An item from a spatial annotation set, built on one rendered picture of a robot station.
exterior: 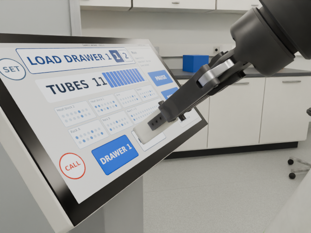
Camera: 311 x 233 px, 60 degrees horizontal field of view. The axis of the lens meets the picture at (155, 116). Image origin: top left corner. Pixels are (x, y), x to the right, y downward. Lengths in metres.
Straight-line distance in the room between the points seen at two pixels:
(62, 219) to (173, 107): 0.20
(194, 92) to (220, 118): 2.59
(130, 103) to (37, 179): 0.26
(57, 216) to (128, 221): 0.35
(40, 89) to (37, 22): 0.82
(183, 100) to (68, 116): 0.20
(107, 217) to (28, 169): 0.28
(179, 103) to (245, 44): 0.10
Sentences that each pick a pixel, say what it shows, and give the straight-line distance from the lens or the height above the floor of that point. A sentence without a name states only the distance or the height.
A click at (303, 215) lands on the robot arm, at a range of 0.28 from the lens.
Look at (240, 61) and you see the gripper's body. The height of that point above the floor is 1.16.
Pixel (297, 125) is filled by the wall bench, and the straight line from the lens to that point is 3.45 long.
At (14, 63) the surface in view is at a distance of 0.47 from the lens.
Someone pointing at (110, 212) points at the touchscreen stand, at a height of 0.83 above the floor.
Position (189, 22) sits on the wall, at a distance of 3.42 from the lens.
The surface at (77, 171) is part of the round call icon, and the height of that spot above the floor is 1.01.
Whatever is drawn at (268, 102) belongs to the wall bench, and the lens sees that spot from 3.14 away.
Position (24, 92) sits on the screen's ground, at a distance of 0.44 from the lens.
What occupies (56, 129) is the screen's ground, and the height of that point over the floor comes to 1.06.
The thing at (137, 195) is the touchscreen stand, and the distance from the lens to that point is 0.71.
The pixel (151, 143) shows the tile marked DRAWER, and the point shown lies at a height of 0.99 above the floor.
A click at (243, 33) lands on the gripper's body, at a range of 0.31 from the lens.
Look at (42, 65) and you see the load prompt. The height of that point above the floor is 1.15.
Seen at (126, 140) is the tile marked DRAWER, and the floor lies 1.01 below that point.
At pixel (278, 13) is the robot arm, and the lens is 0.30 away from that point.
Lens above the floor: 1.18
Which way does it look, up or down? 15 degrees down
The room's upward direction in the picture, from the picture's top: straight up
